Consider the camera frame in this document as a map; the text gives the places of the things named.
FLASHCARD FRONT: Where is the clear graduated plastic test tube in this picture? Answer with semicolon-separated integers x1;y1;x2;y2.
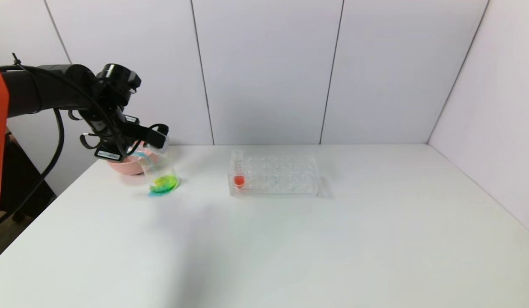
131;136;169;165

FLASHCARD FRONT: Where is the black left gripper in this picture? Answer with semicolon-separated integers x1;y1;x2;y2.
94;107;136;162

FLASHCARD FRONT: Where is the thick black cable loop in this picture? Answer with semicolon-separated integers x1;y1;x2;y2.
0;107;65;229

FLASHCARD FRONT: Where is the pink bowl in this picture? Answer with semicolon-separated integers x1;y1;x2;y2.
106;141;150;176

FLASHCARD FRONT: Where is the clear glass beaker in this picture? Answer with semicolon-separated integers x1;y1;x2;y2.
138;148;180;196

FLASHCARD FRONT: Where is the red liquid test tube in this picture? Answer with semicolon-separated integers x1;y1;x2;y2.
233;150;246;190

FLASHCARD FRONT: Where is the long thin black cable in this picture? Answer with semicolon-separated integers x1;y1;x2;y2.
11;53;128;157

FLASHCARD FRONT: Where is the clear acrylic test tube rack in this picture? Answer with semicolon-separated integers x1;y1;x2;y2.
228;155;323;197

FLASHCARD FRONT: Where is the black office chair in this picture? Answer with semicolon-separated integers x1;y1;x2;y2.
0;133;57;223

